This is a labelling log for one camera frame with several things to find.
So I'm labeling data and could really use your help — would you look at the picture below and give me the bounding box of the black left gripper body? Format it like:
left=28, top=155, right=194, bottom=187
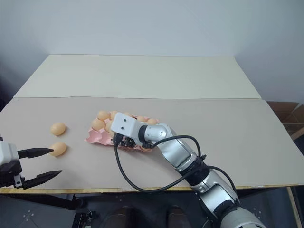
left=0, top=160, right=26, bottom=190

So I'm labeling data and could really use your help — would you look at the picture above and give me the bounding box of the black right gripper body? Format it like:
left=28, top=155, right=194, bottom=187
left=111, top=132, right=143, bottom=149

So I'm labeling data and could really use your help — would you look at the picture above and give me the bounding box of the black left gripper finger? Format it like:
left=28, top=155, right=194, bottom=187
left=17, top=148, right=54, bottom=160
left=22, top=170, right=63, bottom=190

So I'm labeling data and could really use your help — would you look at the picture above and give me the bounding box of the loose tan egg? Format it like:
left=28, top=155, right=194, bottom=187
left=49, top=142, right=68, bottom=157
left=50, top=122, right=66, bottom=136

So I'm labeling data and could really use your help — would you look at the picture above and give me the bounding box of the pink egg carton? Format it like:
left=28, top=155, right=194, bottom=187
left=83, top=111, right=160, bottom=152

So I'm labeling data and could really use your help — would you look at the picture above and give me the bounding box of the brown cardboard box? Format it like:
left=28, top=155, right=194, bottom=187
left=266, top=101, right=304, bottom=141

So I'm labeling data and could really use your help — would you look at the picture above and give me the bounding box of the wooden table leg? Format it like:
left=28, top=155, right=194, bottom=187
left=286, top=186, right=300, bottom=228

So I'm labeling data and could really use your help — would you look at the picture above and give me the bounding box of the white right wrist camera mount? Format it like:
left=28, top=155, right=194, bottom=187
left=110, top=112, right=143, bottom=146

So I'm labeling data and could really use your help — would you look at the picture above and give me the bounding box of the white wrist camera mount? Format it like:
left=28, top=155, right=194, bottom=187
left=110, top=112, right=143, bottom=146
left=0, top=141, right=19, bottom=165

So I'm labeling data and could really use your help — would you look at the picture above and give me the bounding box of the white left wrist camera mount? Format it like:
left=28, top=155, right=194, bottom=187
left=0, top=141, right=19, bottom=165

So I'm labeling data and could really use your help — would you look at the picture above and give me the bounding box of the black table frame bar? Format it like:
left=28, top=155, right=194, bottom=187
left=0, top=193, right=84, bottom=211

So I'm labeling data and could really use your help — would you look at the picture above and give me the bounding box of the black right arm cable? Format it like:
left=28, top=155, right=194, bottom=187
left=114, top=134, right=207, bottom=192

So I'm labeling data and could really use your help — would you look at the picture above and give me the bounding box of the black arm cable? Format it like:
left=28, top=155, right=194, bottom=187
left=206, top=165, right=241, bottom=206
left=114, top=134, right=207, bottom=192

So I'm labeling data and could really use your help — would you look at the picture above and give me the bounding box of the black upper arm cable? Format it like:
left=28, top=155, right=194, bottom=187
left=206, top=165, right=241, bottom=206

